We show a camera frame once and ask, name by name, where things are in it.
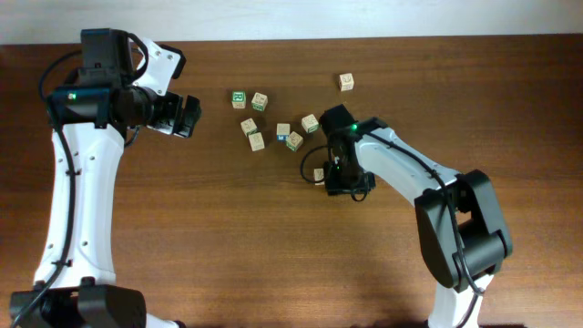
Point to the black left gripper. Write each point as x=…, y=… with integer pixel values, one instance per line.
x=169, y=124

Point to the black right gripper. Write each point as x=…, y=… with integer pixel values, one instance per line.
x=333, y=187

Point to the wooden block letter M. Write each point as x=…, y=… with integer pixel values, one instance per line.
x=318, y=175

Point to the wooden block letter S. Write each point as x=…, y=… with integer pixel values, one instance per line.
x=294, y=141

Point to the wooden block green V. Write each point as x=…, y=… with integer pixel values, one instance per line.
x=310, y=123

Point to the wooden block blue side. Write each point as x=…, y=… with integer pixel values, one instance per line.
x=283, y=131

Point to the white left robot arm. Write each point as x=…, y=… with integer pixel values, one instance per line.
x=121, y=86

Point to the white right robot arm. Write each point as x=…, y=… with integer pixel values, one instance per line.
x=463, y=235

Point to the wooden block green R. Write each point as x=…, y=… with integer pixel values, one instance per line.
x=238, y=99

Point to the wooden block green edge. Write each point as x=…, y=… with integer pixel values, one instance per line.
x=249, y=127

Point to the wooden block blue H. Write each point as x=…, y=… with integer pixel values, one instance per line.
x=256, y=141

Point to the wooden block green B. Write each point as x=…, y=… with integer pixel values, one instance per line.
x=259, y=101

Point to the wooden block letter K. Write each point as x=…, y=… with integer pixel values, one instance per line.
x=346, y=82

